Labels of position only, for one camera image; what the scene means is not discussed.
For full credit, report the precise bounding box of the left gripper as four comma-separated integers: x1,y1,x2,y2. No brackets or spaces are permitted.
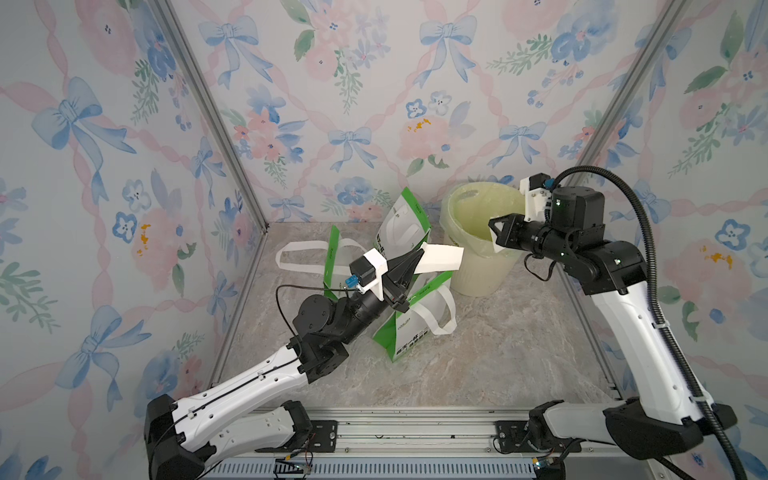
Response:
335,250,417,348

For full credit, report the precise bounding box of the right aluminium corner post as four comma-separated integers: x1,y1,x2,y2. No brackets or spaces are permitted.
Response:
542,0,688,232

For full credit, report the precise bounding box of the green white bag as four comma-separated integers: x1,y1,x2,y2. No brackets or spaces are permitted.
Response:
374,188,431,260
275,226,365,300
373,272,457,362

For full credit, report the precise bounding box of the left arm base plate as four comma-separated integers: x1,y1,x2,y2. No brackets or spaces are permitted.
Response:
256,420,338,454

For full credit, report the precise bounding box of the aluminium front rail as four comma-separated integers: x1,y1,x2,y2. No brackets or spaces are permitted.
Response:
197,407,676,480

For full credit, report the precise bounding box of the green bin liner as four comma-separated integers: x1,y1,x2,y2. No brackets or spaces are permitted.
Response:
440,182,525,258

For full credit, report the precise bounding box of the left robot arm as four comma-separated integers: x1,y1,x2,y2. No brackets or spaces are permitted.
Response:
144,247,426,479

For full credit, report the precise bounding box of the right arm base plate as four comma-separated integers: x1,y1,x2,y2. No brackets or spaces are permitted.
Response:
491,420,574,455

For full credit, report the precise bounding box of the left aluminium corner post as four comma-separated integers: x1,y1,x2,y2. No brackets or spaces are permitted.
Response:
148,0,269,232

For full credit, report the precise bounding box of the cream trash bin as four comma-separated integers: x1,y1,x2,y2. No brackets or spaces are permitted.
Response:
440,182,525,297

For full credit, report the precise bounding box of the aluminium corner post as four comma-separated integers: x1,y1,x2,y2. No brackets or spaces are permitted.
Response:
542,0,688,232
148,0,269,232

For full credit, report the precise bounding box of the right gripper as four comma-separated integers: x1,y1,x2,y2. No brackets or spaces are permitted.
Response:
490,212,572,267

